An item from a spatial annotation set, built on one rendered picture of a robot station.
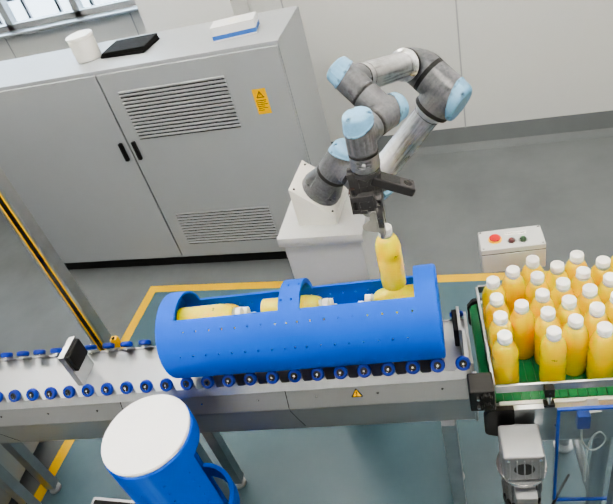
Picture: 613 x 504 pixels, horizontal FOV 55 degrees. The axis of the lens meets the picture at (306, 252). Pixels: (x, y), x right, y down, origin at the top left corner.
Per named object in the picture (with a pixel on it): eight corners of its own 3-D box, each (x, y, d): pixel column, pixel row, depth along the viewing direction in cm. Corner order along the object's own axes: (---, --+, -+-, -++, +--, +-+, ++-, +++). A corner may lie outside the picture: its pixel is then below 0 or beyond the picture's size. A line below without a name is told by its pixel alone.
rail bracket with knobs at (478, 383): (467, 389, 176) (465, 367, 170) (492, 387, 174) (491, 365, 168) (471, 417, 168) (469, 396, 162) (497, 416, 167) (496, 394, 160)
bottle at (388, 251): (377, 281, 173) (367, 232, 161) (396, 270, 175) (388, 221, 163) (390, 294, 168) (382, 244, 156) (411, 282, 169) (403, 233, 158)
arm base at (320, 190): (310, 168, 220) (322, 150, 214) (343, 191, 221) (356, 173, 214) (296, 189, 209) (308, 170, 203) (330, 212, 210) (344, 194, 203)
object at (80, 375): (88, 364, 220) (68, 336, 210) (98, 363, 219) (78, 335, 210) (78, 386, 212) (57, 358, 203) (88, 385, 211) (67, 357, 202)
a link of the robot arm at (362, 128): (381, 106, 137) (357, 123, 133) (387, 147, 144) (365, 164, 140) (356, 101, 142) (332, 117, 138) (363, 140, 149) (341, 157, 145)
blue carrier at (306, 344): (199, 333, 216) (171, 275, 199) (441, 311, 196) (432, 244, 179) (178, 396, 194) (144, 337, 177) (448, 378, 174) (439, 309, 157)
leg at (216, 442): (235, 477, 274) (187, 396, 236) (247, 477, 273) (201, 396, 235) (233, 489, 270) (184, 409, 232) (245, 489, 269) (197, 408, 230)
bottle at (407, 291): (432, 297, 175) (370, 303, 179) (434, 309, 180) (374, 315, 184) (430, 277, 179) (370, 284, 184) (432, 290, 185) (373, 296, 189)
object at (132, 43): (115, 45, 353) (113, 39, 351) (162, 36, 343) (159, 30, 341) (98, 61, 336) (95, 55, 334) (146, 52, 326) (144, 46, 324)
